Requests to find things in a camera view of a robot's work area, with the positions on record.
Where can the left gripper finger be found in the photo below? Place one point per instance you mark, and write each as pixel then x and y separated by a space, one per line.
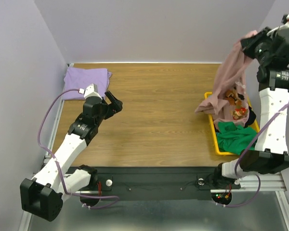
pixel 112 98
pixel 115 107

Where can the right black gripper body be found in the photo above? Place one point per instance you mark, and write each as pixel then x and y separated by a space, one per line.
pixel 249 42

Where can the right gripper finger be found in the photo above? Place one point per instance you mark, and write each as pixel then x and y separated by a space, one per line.
pixel 251 52
pixel 251 42

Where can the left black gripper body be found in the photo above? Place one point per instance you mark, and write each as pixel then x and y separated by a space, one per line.
pixel 106 109

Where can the pink t-shirt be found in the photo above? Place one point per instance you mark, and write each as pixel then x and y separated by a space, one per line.
pixel 229 101

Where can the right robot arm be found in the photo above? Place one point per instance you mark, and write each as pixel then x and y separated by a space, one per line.
pixel 270 154

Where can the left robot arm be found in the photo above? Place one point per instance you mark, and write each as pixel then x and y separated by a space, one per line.
pixel 44 194

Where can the folded purple t-shirt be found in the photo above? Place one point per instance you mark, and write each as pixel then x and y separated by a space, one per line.
pixel 77 78

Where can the black t-shirt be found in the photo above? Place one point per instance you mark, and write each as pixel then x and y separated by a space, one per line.
pixel 251 118

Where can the left silver knob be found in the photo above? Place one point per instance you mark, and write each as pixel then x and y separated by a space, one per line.
pixel 108 183

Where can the silver knob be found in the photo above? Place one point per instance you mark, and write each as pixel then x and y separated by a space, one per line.
pixel 108 183
pixel 200 181

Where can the green t-shirt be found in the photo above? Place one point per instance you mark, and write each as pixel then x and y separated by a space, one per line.
pixel 234 138

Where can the yellow plastic bin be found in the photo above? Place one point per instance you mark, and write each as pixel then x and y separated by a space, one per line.
pixel 254 126

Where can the right silver knob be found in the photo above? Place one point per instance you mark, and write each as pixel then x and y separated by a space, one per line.
pixel 200 181

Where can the electronics board with leds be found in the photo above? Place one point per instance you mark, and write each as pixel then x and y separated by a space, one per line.
pixel 224 197

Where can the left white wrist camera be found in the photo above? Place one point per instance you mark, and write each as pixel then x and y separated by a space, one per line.
pixel 90 91

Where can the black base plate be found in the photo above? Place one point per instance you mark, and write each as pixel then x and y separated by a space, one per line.
pixel 151 183

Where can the aluminium frame rail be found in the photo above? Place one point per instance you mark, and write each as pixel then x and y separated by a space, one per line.
pixel 48 123

